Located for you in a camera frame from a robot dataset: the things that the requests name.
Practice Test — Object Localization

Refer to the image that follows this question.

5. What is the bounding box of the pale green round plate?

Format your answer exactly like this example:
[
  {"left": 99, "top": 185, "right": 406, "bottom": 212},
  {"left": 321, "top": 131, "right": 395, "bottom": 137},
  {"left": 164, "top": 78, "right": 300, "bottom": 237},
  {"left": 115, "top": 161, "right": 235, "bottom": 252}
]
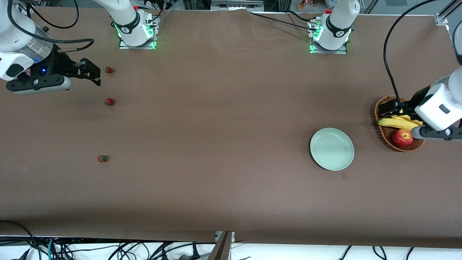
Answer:
[{"left": 310, "top": 128, "right": 355, "bottom": 171}]

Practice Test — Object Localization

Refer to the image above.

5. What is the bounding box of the yellow banana bunch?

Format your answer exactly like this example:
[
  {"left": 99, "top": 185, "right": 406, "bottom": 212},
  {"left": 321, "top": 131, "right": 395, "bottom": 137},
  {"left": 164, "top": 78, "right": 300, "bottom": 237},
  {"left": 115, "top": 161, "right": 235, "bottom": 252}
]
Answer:
[{"left": 378, "top": 114, "right": 423, "bottom": 131}]

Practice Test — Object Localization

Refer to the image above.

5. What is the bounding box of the brown wicker basket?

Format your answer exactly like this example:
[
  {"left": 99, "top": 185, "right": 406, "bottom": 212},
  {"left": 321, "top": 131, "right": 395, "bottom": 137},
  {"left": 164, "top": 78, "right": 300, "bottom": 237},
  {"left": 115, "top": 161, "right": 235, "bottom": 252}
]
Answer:
[{"left": 374, "top": 95, "right": 426, "bottom": 152}]

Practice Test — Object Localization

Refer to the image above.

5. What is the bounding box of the red apple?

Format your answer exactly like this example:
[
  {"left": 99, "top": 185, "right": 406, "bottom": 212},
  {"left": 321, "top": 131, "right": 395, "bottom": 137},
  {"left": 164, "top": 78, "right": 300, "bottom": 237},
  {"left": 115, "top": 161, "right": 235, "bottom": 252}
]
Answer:
[{"left": 392, "top": 129, "right": 414, "bottom": 147}]

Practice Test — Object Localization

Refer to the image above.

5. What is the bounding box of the brown table cover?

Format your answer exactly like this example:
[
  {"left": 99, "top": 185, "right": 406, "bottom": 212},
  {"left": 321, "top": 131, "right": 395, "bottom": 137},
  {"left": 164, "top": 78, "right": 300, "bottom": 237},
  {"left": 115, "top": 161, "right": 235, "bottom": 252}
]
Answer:
[{"left": 0, "top": 6, "right": 462, "bottom": 250}]

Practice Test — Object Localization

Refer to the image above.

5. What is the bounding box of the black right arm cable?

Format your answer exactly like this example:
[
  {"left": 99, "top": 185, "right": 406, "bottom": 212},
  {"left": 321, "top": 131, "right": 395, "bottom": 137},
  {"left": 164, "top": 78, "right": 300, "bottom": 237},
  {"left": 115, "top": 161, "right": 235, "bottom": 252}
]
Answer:
[{"left": 6, "top": 0, "right": 95, "bottom": 53}]

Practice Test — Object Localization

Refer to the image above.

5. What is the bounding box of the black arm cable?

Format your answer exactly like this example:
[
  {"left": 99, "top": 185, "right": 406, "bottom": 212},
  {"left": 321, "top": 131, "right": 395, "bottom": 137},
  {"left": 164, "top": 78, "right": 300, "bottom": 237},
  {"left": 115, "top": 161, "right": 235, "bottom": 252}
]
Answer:
[
  {"left": 383, "top": 0, "right": 441, "bottom": 109},
  {"left": 6, "top": 0, "right": 95, "bottom": 53}
]

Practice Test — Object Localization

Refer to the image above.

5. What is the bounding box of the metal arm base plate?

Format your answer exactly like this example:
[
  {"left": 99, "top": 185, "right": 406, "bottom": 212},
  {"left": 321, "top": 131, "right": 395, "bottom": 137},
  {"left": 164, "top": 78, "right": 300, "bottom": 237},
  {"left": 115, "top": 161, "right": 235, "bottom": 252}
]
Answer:
[
  {"left": 119, "top": 16, "right": 157, "bottom": 50},
  {"left": 308, "top": 20, "right": 348, "bottom": 55}
]

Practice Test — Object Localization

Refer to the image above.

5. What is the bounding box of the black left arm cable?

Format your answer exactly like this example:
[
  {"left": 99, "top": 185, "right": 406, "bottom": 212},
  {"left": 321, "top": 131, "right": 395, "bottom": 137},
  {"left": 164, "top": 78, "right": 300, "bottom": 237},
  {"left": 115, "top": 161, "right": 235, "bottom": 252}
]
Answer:
[{"left": 383, "top": 0, "right": 441, "bottom": 109}]

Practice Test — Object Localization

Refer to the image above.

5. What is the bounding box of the aluminium frame profile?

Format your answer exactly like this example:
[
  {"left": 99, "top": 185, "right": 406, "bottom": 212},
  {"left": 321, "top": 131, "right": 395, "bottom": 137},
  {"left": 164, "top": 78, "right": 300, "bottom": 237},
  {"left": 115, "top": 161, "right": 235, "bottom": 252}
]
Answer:
[{"left": 435, "top": 0, "right": 462, "bottom": 26}]

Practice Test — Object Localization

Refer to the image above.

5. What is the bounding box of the black base cable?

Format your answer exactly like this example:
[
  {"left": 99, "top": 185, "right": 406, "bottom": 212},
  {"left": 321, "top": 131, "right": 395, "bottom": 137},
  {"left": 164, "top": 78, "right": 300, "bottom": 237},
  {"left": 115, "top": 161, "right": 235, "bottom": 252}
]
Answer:
[{"left": 247, "top": 10, "right": 322, "bottom": 32}]

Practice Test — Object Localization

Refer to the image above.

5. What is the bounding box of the grey metal rail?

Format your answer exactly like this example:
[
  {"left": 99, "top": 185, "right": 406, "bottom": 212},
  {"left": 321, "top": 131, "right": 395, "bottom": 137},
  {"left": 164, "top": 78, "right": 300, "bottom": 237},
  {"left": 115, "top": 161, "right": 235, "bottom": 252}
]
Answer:
[{"left": 211, "top": 0, "right": 264, "bottom": 11}]

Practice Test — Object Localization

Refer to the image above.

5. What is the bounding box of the metal table leg bracket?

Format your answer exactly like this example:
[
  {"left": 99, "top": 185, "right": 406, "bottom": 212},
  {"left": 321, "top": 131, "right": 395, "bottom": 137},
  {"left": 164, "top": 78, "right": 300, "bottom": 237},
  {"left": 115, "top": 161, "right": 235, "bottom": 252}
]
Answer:
[{"left": 207, "top": 231, "right": 235, "bottom": 260}]

